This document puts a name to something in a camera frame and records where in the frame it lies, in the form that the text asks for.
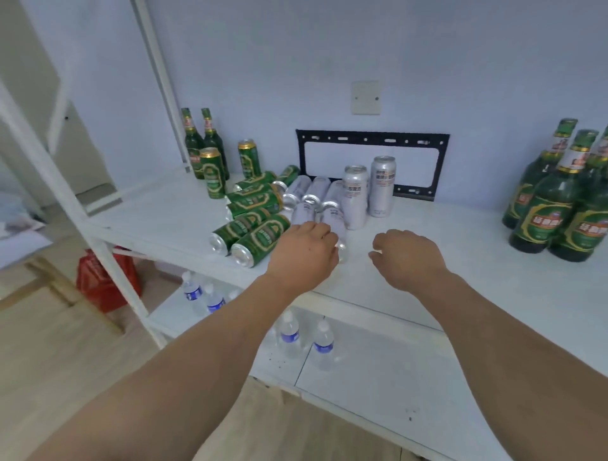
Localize person's right forearm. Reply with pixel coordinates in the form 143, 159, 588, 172
408, 268, 608, 461

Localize person's left hand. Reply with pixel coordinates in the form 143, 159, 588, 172
265, 220, 340, 299

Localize red plastic crate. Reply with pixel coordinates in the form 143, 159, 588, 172
75, 246, 143, 314

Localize cluster of green beer cans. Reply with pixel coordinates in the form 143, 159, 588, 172
199, 138, 301, 269

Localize person's left forearm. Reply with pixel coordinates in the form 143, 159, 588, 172
26, 275, 305, 461

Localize white blank wall plate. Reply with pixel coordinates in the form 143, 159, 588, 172
351, 80, 383, 116

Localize wooden planks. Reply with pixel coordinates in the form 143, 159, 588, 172
0, 256, 125, 337

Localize silver white-label beer can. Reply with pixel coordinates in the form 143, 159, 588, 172
341, 164, 370, 231
368, 155, 397, 219

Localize white metal shelf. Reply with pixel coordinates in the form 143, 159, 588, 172
0, 0, 608, 461

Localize black metal wall bracket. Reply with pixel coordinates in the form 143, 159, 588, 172
295, 129, 451, 202

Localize pile of silver beer cans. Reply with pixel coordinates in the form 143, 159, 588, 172
281, 174, 350, 265

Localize person's right hand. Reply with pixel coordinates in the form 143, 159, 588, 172
368, 229, 451, 294

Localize white paper sheets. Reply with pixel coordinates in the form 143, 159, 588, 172
0, 189, 54, 269

